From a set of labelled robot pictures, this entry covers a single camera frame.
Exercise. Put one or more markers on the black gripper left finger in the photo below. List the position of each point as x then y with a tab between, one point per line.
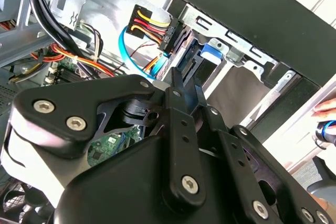
78	98

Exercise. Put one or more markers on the person's hand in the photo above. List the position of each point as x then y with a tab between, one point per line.
328	107

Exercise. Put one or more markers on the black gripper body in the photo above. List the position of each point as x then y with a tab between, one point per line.
118	187

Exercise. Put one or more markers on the hard disk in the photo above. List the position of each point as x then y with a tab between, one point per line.
211	52

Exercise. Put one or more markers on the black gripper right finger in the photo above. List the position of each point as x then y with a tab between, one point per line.
236	161

